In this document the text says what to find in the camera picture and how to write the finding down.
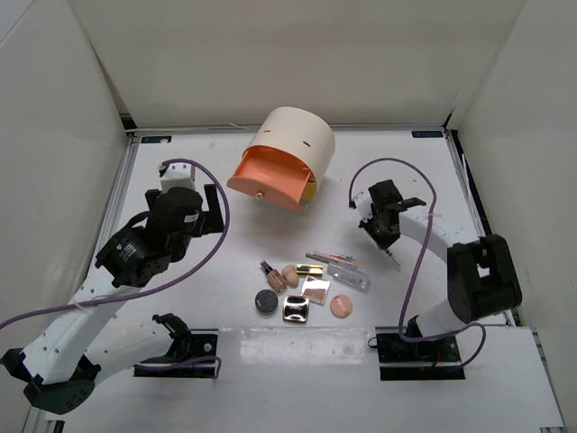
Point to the striped thin pencil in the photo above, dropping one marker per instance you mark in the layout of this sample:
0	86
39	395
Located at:
343	257

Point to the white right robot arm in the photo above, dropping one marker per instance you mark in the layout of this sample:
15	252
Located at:
480	273

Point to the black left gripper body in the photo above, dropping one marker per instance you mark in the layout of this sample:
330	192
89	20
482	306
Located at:
179	249

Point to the orange drawer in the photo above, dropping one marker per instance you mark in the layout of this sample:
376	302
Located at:
271	176

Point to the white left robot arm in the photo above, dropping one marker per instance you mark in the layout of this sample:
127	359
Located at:
65	363

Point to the square black gold compact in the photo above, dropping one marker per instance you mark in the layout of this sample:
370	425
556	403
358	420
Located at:
295	309

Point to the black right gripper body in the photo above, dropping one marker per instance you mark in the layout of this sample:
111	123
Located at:
374	226

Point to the yellow drawer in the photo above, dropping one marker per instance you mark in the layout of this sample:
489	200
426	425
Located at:
308	194

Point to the round black compact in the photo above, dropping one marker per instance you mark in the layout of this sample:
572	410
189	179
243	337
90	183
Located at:
266	302

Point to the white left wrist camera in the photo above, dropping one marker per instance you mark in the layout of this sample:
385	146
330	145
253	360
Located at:
177	175

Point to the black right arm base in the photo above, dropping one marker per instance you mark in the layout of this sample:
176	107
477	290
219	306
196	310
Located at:
401	361

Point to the blue label sticker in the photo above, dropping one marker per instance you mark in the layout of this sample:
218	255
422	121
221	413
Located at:
156	139
426	134

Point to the blue label sticker left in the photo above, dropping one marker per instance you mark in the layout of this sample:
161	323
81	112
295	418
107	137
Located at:
156	139

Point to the black gold lipstick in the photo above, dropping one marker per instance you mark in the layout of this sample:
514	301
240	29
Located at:
304	269

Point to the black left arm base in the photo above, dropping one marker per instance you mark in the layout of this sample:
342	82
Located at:
192	353

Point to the blue label sticker right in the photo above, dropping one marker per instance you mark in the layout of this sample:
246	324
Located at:
426	134

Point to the foundation bottle with pump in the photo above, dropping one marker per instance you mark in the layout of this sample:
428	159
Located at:
275	279

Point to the cream drawer organizer shell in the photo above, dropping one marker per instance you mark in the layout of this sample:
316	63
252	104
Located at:
300	134

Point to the pink eyeshadow palette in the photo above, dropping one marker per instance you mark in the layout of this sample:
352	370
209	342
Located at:
315	289

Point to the beige makeup sponge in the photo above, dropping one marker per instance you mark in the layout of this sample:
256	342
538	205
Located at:
290	274

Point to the round pink powder puff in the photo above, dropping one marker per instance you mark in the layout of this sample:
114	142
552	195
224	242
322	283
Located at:
341	306

